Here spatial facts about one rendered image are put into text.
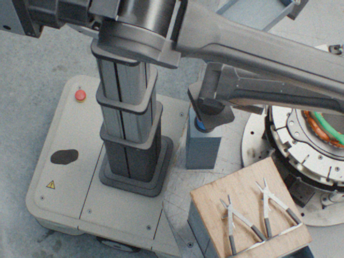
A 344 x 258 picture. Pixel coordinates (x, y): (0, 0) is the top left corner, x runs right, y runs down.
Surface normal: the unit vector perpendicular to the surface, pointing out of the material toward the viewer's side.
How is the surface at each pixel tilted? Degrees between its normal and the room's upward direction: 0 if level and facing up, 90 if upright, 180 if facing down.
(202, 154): 90
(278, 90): 51
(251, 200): 0
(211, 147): 90
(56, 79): 0
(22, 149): 0
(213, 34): 23
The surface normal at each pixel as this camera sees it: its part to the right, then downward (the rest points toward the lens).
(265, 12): 0.01, -0.33
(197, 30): 0.21, 0.01
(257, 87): -0.77, -0.23
